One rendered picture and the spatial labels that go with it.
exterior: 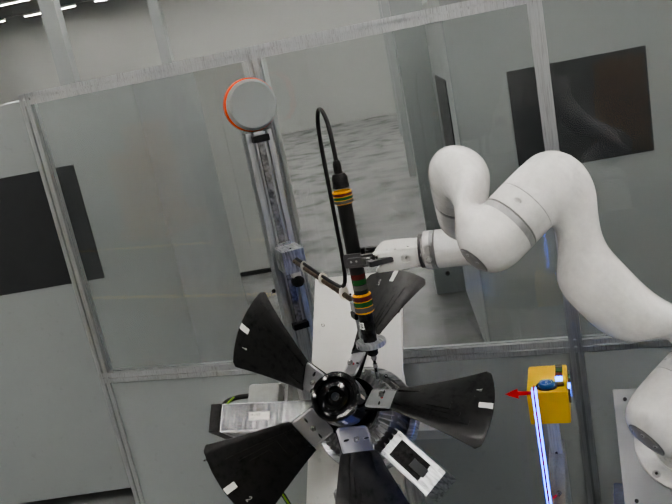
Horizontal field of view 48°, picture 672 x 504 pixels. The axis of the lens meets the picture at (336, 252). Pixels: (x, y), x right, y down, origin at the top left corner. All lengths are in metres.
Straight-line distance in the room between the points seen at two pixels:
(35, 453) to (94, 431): 0.35
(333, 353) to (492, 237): 1.06
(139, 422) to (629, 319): 2.18
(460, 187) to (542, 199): 0.13
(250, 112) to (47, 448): 2.49
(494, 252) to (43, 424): 3.34
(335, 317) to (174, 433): 1.06
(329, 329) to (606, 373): 0.89
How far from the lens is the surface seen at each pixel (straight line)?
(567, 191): 1.20
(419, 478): 1.86
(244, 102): 2.31
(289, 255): 2.26
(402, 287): 1.86
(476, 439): 1.72
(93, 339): 3.00
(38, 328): 4.02
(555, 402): 2.02
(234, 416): 2.07
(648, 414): 1.27
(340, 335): 2.14
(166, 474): 3.13
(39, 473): 4.38
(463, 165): 1.24
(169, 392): 2.93
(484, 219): 1.16
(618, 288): 1.22
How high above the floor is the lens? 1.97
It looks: 14 degrees down
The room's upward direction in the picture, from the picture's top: 11 degrees counter-clockwise
